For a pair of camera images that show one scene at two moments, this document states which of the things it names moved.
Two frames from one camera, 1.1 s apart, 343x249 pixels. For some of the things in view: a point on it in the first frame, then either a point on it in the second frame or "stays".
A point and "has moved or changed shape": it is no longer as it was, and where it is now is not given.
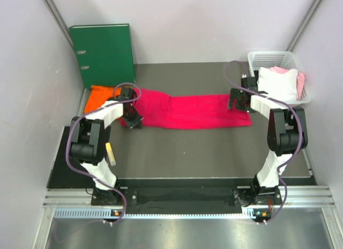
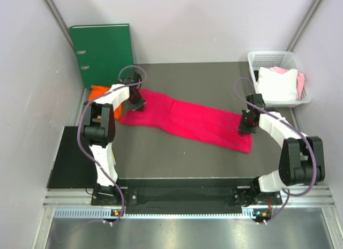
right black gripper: [235, 95] to [243, 130]
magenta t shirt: [159, 110] has moved or changed shape
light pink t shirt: [301, 78] stays
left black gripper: [136, 122] to [140, 105]
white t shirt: [281, 86] stays
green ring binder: [103, 54] stays
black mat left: [62, 175] stays
